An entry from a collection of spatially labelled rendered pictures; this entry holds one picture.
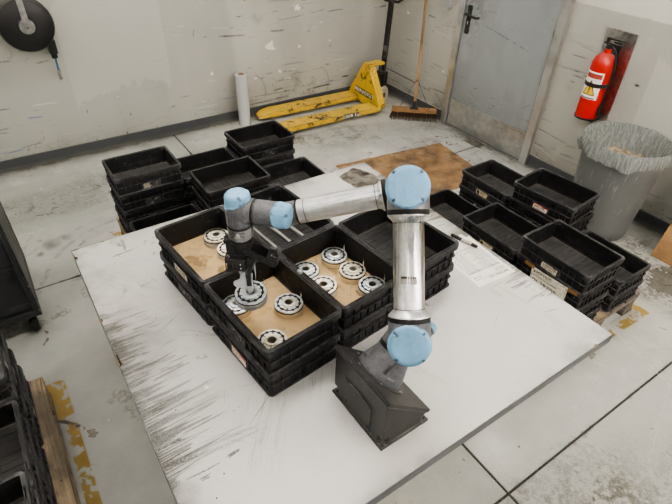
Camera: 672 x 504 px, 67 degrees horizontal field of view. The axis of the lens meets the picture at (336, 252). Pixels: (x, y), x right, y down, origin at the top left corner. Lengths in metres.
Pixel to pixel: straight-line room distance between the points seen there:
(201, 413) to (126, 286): 0.72
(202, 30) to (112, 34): 0.75
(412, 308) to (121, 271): 1.35
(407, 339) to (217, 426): 0.68
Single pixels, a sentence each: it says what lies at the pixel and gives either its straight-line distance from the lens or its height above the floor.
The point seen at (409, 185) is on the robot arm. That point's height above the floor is 1.43.
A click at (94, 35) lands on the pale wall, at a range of 4.69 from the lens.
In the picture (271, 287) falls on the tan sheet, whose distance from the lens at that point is 1.90.
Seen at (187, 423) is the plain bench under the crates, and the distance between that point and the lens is 1.72.
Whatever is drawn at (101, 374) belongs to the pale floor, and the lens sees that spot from 2.88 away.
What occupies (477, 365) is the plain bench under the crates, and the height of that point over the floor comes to 0.70.
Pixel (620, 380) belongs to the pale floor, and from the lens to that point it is 3.08.
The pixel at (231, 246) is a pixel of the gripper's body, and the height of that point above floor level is 1.17.
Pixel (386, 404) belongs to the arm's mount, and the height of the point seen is 0.92.
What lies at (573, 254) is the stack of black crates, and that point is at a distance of 2.93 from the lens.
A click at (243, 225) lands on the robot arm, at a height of 1.26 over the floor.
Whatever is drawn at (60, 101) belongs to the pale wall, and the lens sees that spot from 4.78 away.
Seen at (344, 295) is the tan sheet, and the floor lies 0.83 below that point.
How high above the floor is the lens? 2.10
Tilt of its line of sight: 38 degrees down
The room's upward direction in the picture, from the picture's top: 2 degrees clockwise
